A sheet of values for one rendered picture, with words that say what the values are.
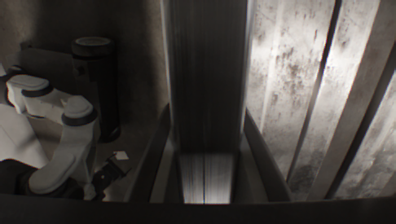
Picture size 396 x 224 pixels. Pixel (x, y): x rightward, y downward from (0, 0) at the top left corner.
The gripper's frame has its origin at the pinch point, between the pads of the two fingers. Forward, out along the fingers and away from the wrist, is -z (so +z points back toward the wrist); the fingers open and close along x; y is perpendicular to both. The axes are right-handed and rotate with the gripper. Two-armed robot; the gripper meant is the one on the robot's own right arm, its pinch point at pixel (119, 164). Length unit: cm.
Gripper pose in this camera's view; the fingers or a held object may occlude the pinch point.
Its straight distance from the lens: 111.2
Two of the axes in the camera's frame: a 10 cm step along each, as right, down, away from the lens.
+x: 7.4, 6.7, -0.4
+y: 5.6, -6.4, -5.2
